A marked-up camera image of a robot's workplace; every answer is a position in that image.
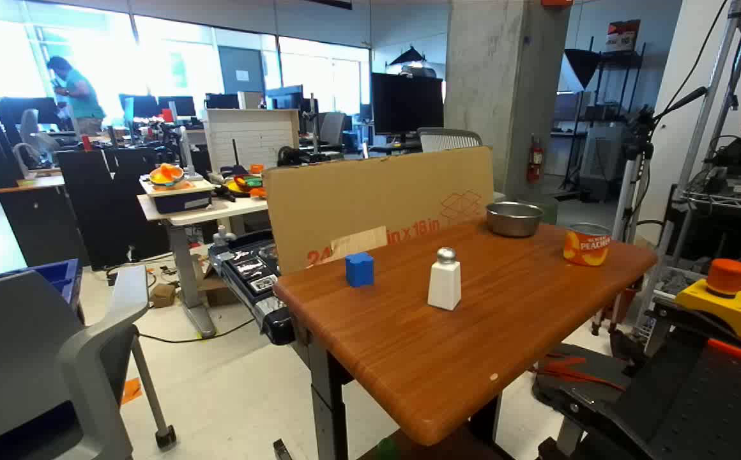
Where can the brown cardboard board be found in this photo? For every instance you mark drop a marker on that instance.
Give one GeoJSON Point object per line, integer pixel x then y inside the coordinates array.
{"type": "Point", "coordinates": [372, 201]}

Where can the yellow emergency stop button box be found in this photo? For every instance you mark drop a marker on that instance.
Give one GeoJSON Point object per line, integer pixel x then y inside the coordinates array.
{"type": "Point", "coordinates": [721, 305]}

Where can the black table leg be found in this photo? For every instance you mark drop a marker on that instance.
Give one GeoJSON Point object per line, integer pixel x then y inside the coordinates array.
{"type": "Point", "coordinates": [329, 399]}

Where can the stainless steel bowl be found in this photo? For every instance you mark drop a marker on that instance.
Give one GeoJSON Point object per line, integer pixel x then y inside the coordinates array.
{"type": "Point", "coordinates": [515, 222]}

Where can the blue plastic bin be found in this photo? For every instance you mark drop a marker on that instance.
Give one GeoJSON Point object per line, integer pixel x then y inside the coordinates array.
{"type": "Point", "coordinates": [62, 276]}

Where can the orange toy fruit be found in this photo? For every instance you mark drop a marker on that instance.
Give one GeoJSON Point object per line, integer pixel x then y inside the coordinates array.
{"type": "Point", "coordinates": [168, 176]}

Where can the blue cube block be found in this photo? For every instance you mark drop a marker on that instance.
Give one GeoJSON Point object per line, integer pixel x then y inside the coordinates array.
{"type": "Point", "coordinates": [359, 269]}

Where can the light grey plastic chair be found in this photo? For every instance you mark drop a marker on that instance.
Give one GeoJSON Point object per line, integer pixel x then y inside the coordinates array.
{"type": "Point", "coordinates": [28, 367]}

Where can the white panel board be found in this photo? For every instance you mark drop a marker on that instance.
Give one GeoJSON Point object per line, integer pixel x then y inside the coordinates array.
{"type": "Point", "coordinates": [251, 136]}

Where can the white salt shaker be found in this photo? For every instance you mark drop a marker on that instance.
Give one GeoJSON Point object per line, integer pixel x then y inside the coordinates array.
{"type": "Point", "coordinates": [446, 282]}

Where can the person in teal shirt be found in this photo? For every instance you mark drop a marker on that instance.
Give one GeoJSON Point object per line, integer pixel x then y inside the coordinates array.
{"type": "Point", "coordinates": [80, 95]}

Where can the black perforated mounting board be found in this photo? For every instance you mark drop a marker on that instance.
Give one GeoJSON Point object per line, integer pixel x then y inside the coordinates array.
{"type": "Point", "coordinates": [704, 413]}

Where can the black computer monitor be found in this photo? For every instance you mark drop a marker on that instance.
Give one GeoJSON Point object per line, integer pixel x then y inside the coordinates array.
{"type": "Point", "coordinates": [405, 104]}

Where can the orange black bar clamp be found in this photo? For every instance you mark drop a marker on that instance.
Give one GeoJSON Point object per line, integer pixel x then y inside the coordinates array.
{"type": "Point", "coordinates": [575, 372]}
{"type": "Point", "coordinates": [729, 349]}

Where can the black office cabinet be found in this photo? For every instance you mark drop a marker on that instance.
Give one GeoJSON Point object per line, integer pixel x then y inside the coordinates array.
{"type": "Point", "coordinates": [99, 206]}

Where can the concrete pillar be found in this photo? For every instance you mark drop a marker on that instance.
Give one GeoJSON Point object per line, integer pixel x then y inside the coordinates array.
{"type": "Point", "coordinates": [499, 86]}

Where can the white side table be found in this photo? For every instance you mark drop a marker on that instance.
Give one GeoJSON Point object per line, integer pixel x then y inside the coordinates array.
{"type": "Point", "coordinates": [207, 211]}

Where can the black tray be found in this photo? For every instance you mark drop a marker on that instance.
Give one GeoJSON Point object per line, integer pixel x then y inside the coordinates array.
{"type": "Point", "coordinates": [177, 199]}

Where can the orange printed tin can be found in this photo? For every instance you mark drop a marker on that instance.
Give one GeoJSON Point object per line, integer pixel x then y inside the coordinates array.
{"type": "Point", "coordinates": [587, 248]}

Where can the colourful toy fruit pile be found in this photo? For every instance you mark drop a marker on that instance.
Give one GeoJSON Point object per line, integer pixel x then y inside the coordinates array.
{"type": "Point", "coordinates": [247, 183]}

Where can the red fire extinguisher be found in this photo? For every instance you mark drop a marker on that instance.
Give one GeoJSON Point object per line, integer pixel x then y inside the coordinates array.
{"type": "Point", "coordinates": [534, 163]}

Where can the white tripod with camera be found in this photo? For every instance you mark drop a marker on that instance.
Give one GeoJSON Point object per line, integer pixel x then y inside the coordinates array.
{"type": "Point", "coordinates": [638, 170]}

